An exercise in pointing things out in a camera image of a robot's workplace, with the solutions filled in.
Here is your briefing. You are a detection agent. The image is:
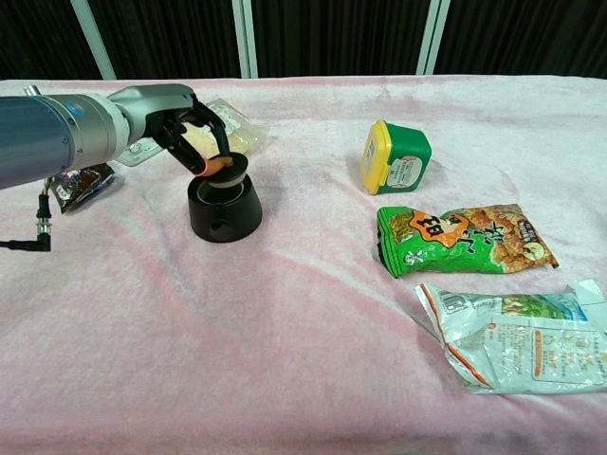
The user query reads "black grey left robot hand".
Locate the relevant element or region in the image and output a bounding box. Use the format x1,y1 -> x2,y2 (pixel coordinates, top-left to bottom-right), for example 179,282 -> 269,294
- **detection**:
106,83 -> 236,178

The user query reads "black round lid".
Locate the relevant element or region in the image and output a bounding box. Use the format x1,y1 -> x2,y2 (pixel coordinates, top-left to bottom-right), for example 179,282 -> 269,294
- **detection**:
197,152 -> 250,191

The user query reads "black round container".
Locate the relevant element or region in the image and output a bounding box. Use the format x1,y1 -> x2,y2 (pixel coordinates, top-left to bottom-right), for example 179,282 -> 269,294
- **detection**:
186,177 -> 264,245

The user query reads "yellow green lidded jar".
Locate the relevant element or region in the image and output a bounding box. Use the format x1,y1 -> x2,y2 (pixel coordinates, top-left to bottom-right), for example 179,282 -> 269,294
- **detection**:
359,118 -> 433,197

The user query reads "clear blister pack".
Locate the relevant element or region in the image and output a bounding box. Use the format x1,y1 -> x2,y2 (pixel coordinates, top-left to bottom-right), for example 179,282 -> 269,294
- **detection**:
115,136 -> 161,168

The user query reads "yellow clear food packet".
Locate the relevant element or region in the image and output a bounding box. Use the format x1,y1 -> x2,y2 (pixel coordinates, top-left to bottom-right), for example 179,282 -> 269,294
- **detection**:
181,96 -> 269,159

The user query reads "dark brown snack bag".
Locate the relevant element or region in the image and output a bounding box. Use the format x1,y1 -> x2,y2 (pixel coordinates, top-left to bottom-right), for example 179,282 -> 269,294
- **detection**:
50,162 -> 117,218

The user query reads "pink fleece table cloth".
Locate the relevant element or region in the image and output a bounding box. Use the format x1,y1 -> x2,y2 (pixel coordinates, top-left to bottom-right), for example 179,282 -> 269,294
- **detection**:
0,73 -> 607,455

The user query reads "green orange snack bag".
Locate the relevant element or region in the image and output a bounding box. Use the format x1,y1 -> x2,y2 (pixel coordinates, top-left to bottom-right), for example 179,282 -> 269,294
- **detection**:
376,203 -> 560,279

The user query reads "white crumpled snack bag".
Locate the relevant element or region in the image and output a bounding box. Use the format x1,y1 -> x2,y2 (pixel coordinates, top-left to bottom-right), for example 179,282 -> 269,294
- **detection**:
414,278 -> 607,396

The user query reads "white partition post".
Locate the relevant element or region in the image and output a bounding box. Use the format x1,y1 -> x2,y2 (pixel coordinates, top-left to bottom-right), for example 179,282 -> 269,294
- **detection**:
69,0 -> 118,81
415,0 -> 452,77
230,0 -> 260,80

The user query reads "black arm cable with connector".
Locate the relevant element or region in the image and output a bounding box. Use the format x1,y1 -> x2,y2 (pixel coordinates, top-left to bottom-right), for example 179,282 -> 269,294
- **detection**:
0,175 -> 54,254

